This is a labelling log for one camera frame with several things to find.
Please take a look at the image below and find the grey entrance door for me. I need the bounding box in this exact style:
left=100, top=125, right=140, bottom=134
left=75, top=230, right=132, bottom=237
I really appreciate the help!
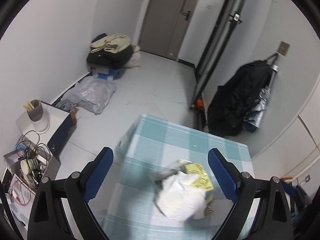
left=139, top=0, right=198, bottom=60

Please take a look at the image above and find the cream tote bag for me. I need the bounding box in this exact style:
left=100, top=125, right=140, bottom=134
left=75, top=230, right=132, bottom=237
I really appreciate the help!
left=124, top=44, right=140, bottom=69

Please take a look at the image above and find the grey organizer box with cables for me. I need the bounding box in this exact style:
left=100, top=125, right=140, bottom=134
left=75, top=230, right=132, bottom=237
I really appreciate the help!
left=3, top=130, right=61, bottom=191

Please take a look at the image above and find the blue white cardboard box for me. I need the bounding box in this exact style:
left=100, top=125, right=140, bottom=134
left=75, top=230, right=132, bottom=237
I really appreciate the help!
left=88, top=64, right=123, bottom=81

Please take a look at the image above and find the teal checked tablecloth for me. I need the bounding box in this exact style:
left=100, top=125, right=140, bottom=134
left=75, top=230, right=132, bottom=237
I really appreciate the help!
left=96, top=114, right=253, bottom=239

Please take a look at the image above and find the metal wall hook plate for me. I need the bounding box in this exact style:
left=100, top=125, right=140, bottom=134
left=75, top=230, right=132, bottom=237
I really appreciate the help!
left=277, top=41, right=290, bottom=56

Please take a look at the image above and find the black hanging backpack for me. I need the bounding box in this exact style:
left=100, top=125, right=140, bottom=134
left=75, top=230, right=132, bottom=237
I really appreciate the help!
left=207, top=60, right=272, bottom=138

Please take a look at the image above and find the grey plastic mailer bag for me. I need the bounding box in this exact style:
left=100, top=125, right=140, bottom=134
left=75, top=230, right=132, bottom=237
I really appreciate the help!
left=56, top=76, right=116, bottom=115

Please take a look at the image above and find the white tissue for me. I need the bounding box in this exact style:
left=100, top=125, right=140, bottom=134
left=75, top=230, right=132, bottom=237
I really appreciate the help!
left=149, top=159, right=214, bottom=222

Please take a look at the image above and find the white jar with chopsticks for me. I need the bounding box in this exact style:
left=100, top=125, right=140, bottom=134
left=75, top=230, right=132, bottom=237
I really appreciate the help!
left=23, top=99, right=50, bottom=134

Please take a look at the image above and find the beige clothes pile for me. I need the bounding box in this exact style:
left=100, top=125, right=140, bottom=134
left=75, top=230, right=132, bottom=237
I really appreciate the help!
left=90, top=33, right=131, bottom=54

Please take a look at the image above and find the white wall power socket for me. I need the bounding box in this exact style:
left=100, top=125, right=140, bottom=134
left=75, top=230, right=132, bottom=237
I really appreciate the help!
left=305, top=175, right=311, bottom=182

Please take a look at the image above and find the yellow snack wrapper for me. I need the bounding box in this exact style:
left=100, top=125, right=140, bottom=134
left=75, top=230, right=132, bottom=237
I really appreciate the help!
left=184, top=163, right=214, bottom=191

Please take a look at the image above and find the silver folded umbrella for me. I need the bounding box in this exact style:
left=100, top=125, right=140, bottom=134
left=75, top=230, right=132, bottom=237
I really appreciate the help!
left=242, top=53, right=280, bottom=133

